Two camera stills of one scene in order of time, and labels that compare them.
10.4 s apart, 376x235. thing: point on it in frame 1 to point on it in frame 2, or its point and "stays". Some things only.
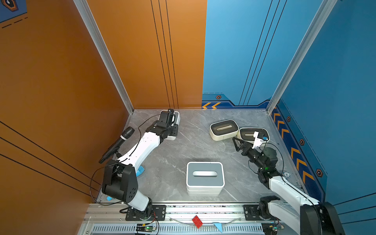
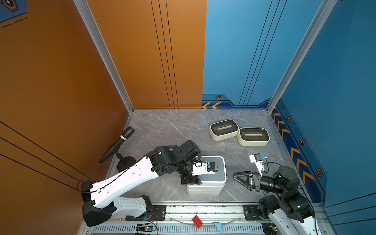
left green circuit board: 142,227 stays
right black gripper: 236,147 to 249,181
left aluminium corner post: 83,6 stays
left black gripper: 175,130 to 192,180
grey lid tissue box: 162,117 to 218,179
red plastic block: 197,222 stays
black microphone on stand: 127,133 stays
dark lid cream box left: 223,129 stays
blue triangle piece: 220,226 stays
